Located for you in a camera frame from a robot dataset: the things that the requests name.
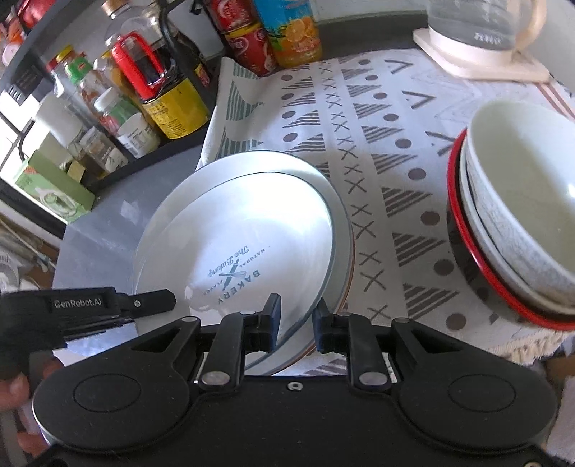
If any white printed plate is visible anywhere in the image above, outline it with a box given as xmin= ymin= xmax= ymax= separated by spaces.
xmin=133 ymin=171 xmax=338 ymax=376

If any white-lidded green label jar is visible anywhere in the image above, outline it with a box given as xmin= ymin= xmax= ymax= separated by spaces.
xmin=92 ymin=87 xmax=149 ymax=136

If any orange juice bottle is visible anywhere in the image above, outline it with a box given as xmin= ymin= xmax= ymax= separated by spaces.
xmin=251 ymin=0 xmax=325 ymax=69

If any red can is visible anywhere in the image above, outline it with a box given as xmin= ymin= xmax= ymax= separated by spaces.
xmin=208 ymin=0 xmax=280 ymax=77

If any soy sauce bottle red handle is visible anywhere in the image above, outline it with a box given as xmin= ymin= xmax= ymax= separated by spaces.
xmin=101 ymin=0 xmax=211 ymax=141

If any patterned white tablecloth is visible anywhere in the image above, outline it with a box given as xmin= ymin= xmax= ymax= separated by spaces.
xmin=195 ymin=47 xmax=575 ymax=374

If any clear spice jar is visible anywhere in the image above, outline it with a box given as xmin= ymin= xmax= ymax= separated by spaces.
xmin=78 ymin=126 xmax=129 ymax=174

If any green-capped seasoning bottle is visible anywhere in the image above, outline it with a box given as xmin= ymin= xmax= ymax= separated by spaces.
xmin=62 ymin=51 xmax=114 ymax=109

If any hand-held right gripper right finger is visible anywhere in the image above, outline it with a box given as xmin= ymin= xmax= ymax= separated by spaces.
xmin=313 ymin=299 xmax=455 ymax=389

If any green cardboard box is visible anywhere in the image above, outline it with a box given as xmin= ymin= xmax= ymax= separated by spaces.
xmin=13 ymin=150 xmax=96 ymax=226

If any person's left hand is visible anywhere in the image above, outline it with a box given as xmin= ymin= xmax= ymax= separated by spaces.
xmin=0 ymin=358 xmax=64 ymax=458

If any large white patterned bowl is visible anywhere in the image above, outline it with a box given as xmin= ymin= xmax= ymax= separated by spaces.
xmin=464 ymin=99 xmax=575 ymax=307

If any dark glass sauce bottle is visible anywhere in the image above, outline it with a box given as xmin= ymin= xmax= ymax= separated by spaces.
xmin=159 ymin=0 xmax=213 ymax=91

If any tall white bottle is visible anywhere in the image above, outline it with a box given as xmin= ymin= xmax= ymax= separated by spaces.
xmin=33 ymin=92 xmax=86 ymax=149

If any grey-rimmed white plate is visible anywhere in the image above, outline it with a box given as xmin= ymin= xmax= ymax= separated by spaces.
xmin=143 ymin=150 xmax=357 ymax=378

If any black metal rack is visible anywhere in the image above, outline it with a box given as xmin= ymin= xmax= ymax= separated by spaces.
xmin=0 ymin=0 xmax=217 ymax=239

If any black red-rimmed bowl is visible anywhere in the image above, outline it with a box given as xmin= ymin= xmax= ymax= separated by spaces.
xmin=446 ymin=128 xmax=575 ymax=332

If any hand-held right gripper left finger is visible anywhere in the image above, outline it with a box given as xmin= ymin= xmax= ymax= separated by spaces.
xmin=129 ymin=293 xmax=283 ymax=389

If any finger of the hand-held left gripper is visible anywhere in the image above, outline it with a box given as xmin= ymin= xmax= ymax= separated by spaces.
xmin=117 ymin=289 xmax=177 ymax=318
xmin=62 ymin=315 xmax=136 ymax=340

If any white seasoning jar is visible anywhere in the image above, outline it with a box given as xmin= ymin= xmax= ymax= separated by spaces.
xmin=116 ymin=112 xmax=162 ymax=159

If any beige kettle base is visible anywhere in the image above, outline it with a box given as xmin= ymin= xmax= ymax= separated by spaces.
xmin=412 ymin=27 xmax=553 ymax=84

